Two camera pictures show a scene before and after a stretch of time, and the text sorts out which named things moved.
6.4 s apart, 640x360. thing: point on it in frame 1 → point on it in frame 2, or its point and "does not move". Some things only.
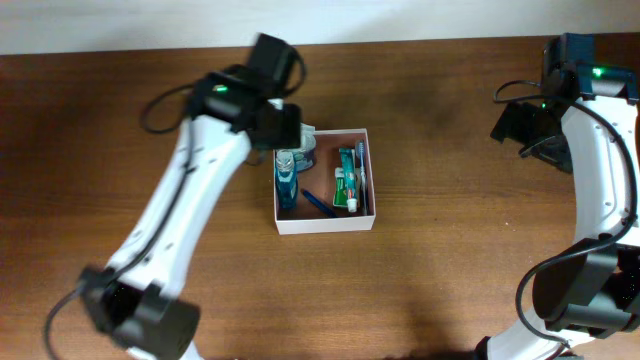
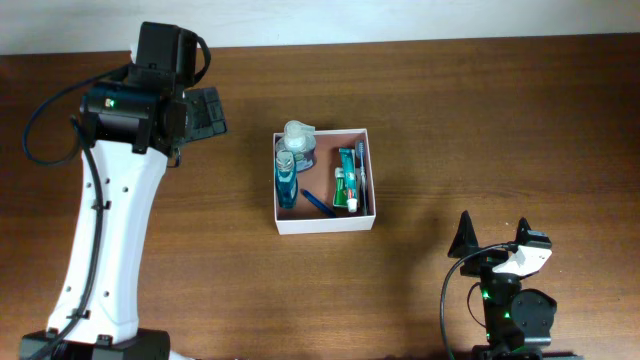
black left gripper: [292, 136] → [208, 108]
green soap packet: [340, 197] does not move
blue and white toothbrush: [360, 148] does not move
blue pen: [323, 207] does not move
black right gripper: [512, 123] → [483, 260]
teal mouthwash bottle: [286, 179] does not move
